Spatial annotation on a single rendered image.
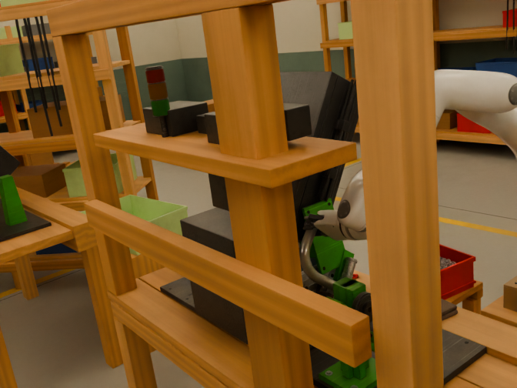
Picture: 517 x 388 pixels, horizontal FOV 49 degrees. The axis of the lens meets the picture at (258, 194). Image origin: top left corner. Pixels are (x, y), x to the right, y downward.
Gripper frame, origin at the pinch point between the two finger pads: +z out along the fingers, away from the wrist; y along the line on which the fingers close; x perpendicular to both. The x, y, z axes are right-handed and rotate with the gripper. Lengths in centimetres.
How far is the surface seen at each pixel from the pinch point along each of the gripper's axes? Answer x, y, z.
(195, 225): 9.3, 21.5, 28.9
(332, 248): 0.2, -12.3, 4.4
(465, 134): -334, -354, 281
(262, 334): 36.0, 10.7, -11.0
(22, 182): -39, 36, 329
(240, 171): 11, 42, -28
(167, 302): 29, 3, 66
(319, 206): -8.7, -2.2, 4.3
